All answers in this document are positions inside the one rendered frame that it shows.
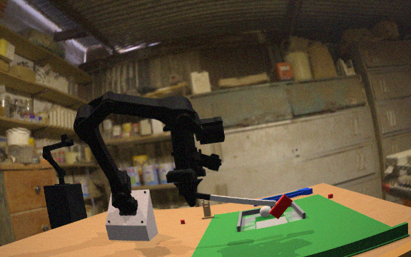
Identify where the white golf ball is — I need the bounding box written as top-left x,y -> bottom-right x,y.
260,206 -> 271,217

